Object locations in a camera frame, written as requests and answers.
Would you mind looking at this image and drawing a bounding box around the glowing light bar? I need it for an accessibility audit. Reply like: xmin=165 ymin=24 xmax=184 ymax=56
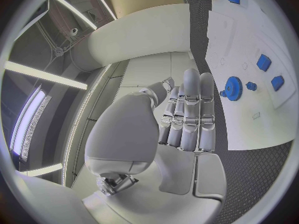
xmin=8 ymin=85 xmax=46 ymax=156

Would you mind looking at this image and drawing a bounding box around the small blue block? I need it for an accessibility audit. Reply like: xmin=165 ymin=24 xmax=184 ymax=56
xmin=270 ymin=75 xmax=286 ymax=92

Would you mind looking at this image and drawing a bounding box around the blue gear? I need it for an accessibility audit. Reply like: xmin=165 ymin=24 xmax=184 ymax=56
xmin=224 ymin=76 xmax=244 ymax=102

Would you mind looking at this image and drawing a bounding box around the white leaning panel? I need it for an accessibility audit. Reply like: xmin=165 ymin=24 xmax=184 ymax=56
xmin=71 ymin=3 xmax=191 ymax=73
xmin=101 ymin=0 xmax=186 ymax=20

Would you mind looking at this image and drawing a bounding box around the large blue block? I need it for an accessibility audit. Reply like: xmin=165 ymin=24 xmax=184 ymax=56
xmin=256 ymin=53 xmax=273 ymax=72

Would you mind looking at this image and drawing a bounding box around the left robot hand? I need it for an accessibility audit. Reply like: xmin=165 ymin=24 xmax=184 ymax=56
xmin=81 ymin=68 xmax=228 ymax=224

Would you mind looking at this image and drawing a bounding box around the white task board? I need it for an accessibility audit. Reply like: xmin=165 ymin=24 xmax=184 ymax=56
xmin=204 ymin=0 xmax=296 ymax=151

